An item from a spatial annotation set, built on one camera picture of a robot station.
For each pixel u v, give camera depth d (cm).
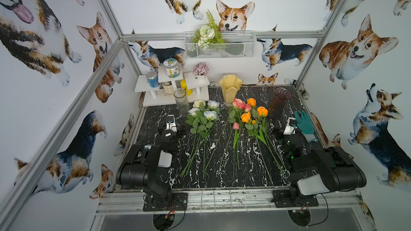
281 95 96
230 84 101
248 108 104
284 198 75
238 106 104
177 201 73
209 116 98
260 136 95
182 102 95
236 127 97
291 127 76
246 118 98
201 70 97
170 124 78
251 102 108
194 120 101
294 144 68
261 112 102
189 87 101
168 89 113
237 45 93
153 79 95
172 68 91
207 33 79
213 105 106
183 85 105
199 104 106
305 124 101
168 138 70
